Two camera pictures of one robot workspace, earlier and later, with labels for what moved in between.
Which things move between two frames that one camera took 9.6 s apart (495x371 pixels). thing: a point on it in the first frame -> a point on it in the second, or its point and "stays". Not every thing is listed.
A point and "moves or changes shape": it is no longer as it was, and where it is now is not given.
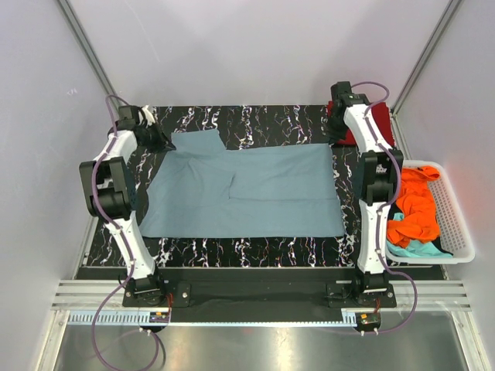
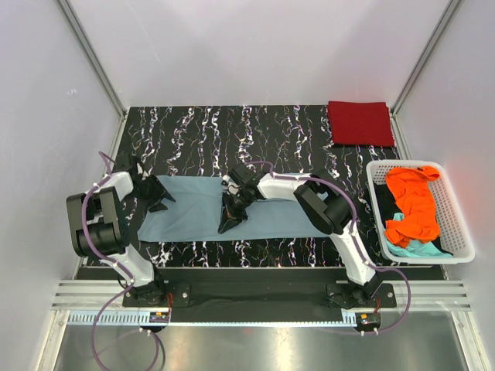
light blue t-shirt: (202, 188) moves or changes shape
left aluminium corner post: (90, 52) stays
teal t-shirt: (414, 248) stays
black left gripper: (163, 144) -> (158, 195)
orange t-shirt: (421, 222) stays
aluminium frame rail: (433, 295) stays
